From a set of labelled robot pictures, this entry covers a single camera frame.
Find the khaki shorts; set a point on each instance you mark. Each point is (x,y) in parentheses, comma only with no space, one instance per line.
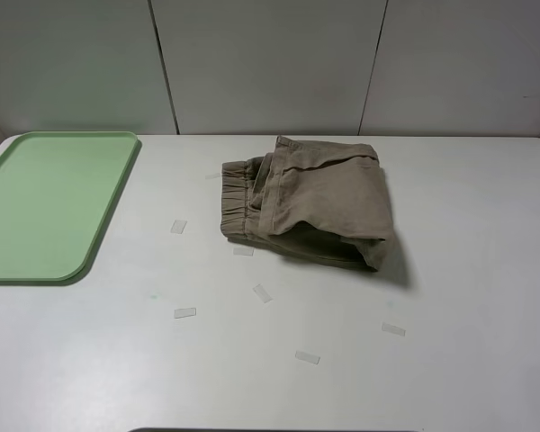
(323,201)

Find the green plastic tray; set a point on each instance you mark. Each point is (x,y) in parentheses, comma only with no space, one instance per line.
(57,189)

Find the clear tape strip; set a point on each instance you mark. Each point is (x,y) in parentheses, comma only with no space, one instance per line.
(178,227)
(243,251)
(184,313)
(389,328)
(262,293)
(307,357)

